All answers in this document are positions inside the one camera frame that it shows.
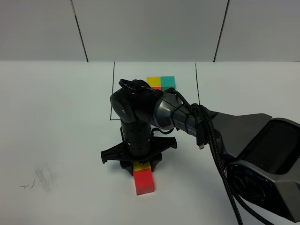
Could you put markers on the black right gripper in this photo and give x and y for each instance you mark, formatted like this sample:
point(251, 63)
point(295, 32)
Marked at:
point(148, 150)

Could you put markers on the yellow template block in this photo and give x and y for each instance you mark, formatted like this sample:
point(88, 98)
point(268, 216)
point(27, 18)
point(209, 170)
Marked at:
point(154, 82)

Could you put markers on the teal template block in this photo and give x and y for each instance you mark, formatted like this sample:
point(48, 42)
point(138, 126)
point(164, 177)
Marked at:
point(167, 82)

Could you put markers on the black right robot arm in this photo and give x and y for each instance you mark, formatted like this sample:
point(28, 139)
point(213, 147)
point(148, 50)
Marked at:
point(256, 155)

